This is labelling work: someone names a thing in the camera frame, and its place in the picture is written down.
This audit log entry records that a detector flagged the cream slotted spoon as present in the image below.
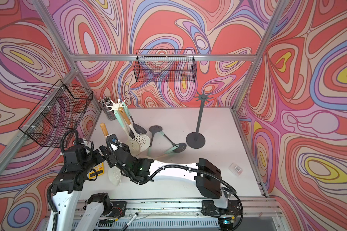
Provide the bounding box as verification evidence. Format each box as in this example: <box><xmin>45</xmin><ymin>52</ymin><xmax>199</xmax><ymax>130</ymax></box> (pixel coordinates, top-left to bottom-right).
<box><xmin>100</xmin><ymin>122</ymin><xmax>122</xmax><ymax>187</ymax></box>

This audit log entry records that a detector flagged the small clear plastic box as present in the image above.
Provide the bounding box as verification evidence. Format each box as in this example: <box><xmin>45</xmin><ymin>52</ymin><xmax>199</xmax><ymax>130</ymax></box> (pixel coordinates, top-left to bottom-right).
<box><xmin>229</xmin><ymin>163</ymin><xmax>243</xmax><ymax>176</ymax></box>

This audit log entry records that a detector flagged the black wire basket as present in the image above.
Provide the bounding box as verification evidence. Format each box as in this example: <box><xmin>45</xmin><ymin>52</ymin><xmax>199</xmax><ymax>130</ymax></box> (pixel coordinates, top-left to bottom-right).
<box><xmin>134</xmin><ymin>49</ymin><xmax>197</xmax><ymax>83</ymax></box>
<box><xmin>18</xmin><ymin>80</ymin><xmax>93</xmax><ymax>148</ymax></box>

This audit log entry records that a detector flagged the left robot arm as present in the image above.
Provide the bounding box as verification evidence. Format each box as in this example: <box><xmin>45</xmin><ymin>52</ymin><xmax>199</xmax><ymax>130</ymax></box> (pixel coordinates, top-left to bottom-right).
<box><xmin>46</xmin><ymin>129</ymin><xmax>130</xmax><ymax>231</ymax></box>

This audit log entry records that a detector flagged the black wire basket left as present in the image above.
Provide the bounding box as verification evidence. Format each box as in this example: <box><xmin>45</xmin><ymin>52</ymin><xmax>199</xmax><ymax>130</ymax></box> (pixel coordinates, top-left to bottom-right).
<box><xmin>18</xmin><ymin>80</ymin><xmax>93</xmax><ymax>148</ymax></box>

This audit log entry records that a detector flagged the dark grey utensil rack stand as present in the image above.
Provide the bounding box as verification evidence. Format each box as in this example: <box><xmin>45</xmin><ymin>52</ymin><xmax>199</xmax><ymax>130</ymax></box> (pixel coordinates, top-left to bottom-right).
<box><xmin>186</xmin><ymin>92</ymin><xmax>212</xmax><ymax>149</ymax></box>

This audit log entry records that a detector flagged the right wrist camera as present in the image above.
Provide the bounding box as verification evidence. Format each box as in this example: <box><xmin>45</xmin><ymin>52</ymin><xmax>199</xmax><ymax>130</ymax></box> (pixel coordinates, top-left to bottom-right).
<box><xmin>106</xmin><ymin>134</ymin><xmax>121</xmax><ymax>151</ymax></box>

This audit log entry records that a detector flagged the grey slotted spoon mint handle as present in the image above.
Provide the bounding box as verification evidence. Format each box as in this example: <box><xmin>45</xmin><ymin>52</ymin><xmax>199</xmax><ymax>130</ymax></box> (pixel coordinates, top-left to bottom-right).
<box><xmin>147</xmin><ymin>125</ymin><xmax>163</xmax><ymax>156</ymax></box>

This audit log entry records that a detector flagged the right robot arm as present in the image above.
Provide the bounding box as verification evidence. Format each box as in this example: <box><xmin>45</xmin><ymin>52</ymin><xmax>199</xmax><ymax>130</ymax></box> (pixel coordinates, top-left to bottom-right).
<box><xmin>107</xmin><ymin>145</ymin><xmax>243</xmax><ymax>218</ymax></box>

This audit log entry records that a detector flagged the grey skimmer mint handle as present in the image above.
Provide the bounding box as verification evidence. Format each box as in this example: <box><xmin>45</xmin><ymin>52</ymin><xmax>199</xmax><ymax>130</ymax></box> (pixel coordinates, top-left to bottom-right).
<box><xmin>122</xmin><ymin>100</ymin><xmax>147</xmax><ymax>135</ymax></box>

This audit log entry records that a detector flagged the cream skimmer wooden handle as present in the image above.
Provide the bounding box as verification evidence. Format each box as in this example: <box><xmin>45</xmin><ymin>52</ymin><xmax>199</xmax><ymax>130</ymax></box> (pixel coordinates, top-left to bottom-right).
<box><xmin>118</xmin><ymin>107</ymin><xmax>150</xmax><ymax>153</ymax></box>

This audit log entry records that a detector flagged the mint handle utensil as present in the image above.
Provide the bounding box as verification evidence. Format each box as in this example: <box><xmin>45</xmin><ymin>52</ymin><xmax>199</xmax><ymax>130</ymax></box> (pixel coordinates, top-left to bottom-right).
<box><xmin>158</xmin><ymin>131</ymin><xmax>188</xmax><ymax>155</ymax></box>

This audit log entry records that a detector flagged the black wire basket back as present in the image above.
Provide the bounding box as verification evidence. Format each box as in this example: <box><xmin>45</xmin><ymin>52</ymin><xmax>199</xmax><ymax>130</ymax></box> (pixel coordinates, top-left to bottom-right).
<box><xmin>134</xmin><ymin>49</ymin><xmax>197</xmax><ymax>83</ymax></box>

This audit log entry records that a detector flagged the cream skimmer mint handle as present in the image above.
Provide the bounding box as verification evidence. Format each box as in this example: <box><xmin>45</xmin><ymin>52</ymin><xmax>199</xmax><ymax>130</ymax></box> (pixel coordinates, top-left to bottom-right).
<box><xmin>114</xmin><ymin>111</ymin><xmax>140</xmax><ymax>157</ymax></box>

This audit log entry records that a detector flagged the pen holder cup with pens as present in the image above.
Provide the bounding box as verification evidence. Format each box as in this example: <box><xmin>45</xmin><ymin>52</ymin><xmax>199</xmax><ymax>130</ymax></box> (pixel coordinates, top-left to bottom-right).
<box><xmin>98</xmin><ymin>97</ymin><xmax>116</xmax><ymax>121</ymax></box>

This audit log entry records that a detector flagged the black marker pen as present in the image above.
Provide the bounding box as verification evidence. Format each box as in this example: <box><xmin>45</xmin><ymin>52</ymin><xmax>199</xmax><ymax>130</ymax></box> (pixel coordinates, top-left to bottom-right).
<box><xmin>125</xmin><ymin>212</ymin><xmax>139</xmax><ymax>228</ymax></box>

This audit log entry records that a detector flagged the yellow calculator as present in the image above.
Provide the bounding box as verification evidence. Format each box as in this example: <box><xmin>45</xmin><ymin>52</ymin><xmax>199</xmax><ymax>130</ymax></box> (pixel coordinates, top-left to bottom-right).
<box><xmin>88</xmin><ymin>163</ymin><xmax>105</xmax><ymax>181</ymax></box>

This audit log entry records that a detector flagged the cream utensil rack stand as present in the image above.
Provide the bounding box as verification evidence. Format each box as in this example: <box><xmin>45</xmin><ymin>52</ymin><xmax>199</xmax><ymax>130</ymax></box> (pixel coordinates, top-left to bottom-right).
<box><xmin>105</xmin><ymin>97</ymin><xmax>134</xmax><ymax>139</ymax></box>

